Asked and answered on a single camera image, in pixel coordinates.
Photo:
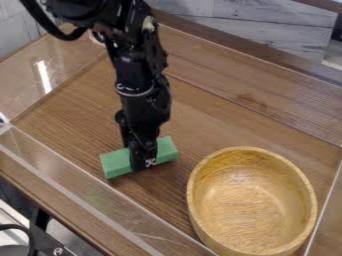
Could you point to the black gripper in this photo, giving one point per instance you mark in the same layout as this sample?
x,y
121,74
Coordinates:
x,y
145,109

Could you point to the green rectangular block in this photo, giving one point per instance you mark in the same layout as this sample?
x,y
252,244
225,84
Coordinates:
x,y
116,164

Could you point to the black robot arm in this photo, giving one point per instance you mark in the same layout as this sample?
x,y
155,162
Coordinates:
x,y
124,25

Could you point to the brown wooden bowl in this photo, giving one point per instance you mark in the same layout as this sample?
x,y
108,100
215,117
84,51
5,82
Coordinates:
x,y
251,202

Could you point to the clear acrylic tray walls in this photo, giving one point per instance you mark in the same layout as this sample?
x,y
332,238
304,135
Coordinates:
x,y
240,95

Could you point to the black table leg bracket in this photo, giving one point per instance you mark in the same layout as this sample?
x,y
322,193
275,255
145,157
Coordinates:
x,y
44,245

